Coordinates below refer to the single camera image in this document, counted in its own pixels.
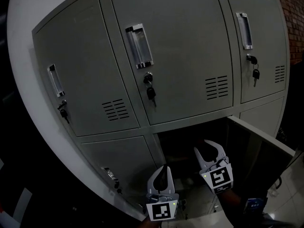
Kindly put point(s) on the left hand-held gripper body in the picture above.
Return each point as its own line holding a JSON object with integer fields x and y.
{"x": 161, "y": 210}

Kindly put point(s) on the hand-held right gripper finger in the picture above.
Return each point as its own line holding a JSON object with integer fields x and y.
{"x": 202, "y": 163}
{"x": 221, "y": 152}

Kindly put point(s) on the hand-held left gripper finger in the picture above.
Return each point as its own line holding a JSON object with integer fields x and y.
{"x": 171, "y": 185}
{"x": 150, "y": 185}

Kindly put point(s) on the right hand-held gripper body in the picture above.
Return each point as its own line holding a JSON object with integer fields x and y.
{"x": 219, "y": 178}

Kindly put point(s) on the grey metal locker cabinet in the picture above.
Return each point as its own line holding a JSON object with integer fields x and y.
{"x": 185, "y": 44}

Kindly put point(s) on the person's left forearm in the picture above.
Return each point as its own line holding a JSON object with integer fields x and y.
{"x": 152, "y": 224}

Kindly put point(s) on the person's right forearm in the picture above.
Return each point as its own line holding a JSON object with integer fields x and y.
{"x": 229, "y": 208}

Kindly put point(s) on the black cabinet key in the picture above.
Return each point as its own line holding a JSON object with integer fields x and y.
{"x": 151, "y": 93}
{"x": 117, "y": 186}
{"x": 255, "y": 74}
{"x": 63, "y": 113}

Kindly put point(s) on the grey locker door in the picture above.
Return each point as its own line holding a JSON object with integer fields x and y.
{"x": 256, "y": 148}

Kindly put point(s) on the black smartphone on wrist mount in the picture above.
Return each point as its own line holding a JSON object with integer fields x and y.
{"x": 254, "y": 206}

